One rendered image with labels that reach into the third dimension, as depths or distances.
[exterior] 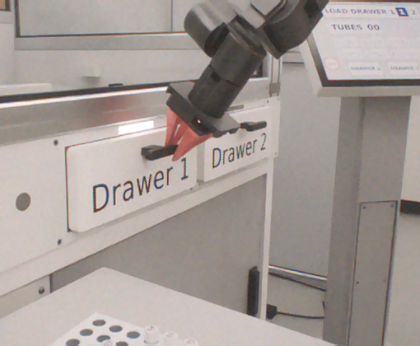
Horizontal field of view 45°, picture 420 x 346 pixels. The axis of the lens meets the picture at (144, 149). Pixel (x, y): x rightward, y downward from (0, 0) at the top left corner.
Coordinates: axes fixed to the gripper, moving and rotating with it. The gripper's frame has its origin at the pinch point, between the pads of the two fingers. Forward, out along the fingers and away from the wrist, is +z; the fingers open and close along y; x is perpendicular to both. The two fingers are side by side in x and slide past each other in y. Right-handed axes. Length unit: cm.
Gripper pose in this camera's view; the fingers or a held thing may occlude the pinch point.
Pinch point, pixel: (172, 151)
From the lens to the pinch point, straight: 74.4
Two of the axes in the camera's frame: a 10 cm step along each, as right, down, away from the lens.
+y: -6.5, -6.7, 3.6
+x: -6.0, 1.5, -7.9
